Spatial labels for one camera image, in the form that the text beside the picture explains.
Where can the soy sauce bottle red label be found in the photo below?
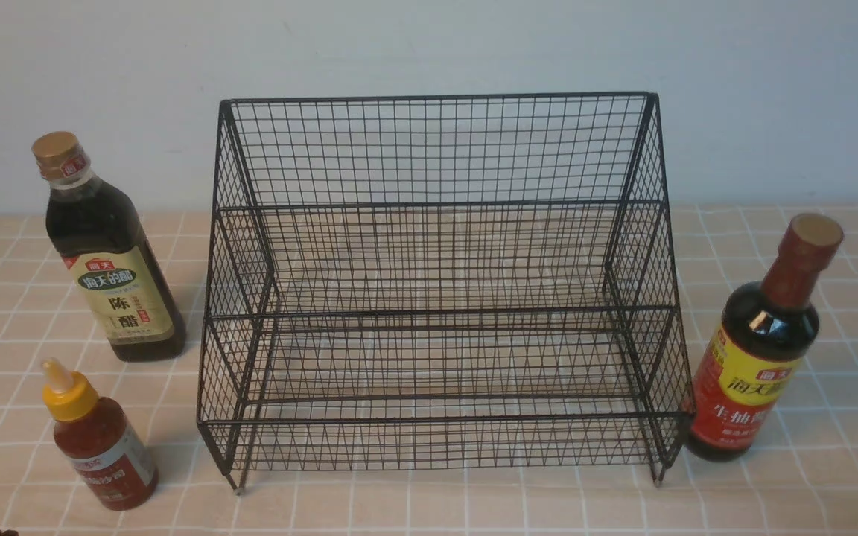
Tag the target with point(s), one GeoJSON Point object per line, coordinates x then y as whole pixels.
{"type": "Point", "coordinates": [765, 330]}

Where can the red chili sauce squeeze bottle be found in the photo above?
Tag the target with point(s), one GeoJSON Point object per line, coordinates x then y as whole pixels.
{"type": "Point", "coordinates": [98, 440]}

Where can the black wire mesh rack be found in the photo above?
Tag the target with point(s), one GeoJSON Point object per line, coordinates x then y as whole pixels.
{"type": "Point", "coordinates": [442, 282]}

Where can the dark vinegar bottle gold cap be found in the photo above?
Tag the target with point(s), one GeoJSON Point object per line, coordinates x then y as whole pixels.
{"type": "Point", "coordinates": [97, 232]}

